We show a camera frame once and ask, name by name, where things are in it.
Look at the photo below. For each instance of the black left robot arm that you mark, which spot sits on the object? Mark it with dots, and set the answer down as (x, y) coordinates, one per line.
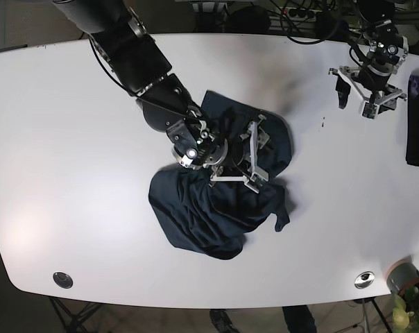
(387, 51)

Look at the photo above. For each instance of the black folding table legs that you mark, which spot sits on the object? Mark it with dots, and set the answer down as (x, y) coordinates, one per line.
(74, 322)

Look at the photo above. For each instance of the left silver table grommet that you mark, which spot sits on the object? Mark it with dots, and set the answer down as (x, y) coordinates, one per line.
(63, 280)

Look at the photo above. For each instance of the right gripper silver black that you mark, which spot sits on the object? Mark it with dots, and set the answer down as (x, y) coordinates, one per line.
(236, 160)

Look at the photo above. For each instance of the green potted plant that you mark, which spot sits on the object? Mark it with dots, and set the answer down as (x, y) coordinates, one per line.
(406, 310)

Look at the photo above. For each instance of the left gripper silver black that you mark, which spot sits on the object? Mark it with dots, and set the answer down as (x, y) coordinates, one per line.
(370, 83)

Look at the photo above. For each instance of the grey plant pot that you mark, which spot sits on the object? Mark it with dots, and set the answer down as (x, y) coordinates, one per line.
(400, 276)

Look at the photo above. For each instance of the person's dark shoe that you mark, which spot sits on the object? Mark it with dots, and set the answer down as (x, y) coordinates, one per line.
(221, 321)

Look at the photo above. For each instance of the right silver table grommet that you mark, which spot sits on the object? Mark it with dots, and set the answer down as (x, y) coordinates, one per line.
(364, 280)

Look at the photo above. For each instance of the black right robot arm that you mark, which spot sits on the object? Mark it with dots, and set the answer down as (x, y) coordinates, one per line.
(216, 137)

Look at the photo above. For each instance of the navy blue T-shirt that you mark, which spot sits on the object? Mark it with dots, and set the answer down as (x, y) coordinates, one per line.
(212, 218)

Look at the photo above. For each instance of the silver table grommet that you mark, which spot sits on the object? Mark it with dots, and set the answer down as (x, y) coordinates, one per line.
(63, 280)
(364, 280)

